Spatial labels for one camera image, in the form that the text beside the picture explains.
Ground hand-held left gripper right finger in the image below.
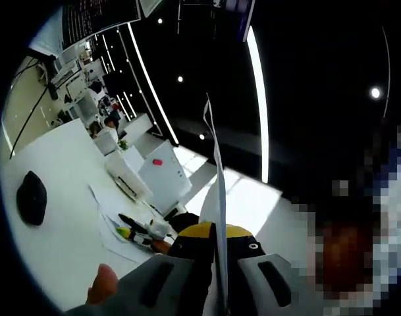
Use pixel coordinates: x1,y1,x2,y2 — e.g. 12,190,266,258
225,225,292,316

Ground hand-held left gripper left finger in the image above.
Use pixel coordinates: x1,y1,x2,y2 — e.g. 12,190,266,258
65,222,218,316

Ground white printing papers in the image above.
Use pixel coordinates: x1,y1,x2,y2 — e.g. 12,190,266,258
88,184,161,264

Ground person's right hand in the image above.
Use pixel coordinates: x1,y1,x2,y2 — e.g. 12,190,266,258
150,239,173,255

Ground person's left hand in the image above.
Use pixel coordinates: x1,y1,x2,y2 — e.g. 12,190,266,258
86,263,119,305

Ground black backpack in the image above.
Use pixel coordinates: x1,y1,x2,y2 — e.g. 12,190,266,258
169,212,201,235

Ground white printer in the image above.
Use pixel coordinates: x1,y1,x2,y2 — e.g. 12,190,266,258
104,149,153,202

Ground white whiteboard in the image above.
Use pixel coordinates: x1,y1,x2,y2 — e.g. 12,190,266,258
138,139,193,215

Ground white printer feed paper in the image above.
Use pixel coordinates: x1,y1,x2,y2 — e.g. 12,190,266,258
122,145,146,171

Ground white table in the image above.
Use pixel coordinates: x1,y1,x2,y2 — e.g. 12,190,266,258
0,118,214,312

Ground white office chair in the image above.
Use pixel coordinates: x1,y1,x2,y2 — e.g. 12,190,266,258
94,131,119,156

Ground bright window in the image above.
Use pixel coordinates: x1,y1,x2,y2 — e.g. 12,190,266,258
173,144,284,238

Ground black computer mouse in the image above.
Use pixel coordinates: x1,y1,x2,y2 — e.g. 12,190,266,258
16,170,48,226

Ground black display screen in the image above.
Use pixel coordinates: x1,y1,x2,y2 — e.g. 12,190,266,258
102,70,122,97

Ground long ceiling light strip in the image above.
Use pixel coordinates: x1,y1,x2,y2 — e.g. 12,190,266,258
126,22,180,146
246,25,271,184

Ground black monitor stand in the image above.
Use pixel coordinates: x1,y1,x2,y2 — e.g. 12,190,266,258
24,47,60,101

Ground computer monitor with white window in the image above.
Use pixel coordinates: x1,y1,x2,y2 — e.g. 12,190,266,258
61,0,142,51

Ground ceiling air conditioner unit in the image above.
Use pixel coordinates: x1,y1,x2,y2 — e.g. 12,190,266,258
139,0,163,18

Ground computer monitor with dark screen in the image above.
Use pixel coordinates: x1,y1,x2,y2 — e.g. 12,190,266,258
178,0,257,43

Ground black cable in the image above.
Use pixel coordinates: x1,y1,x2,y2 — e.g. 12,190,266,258
8,84,52,160

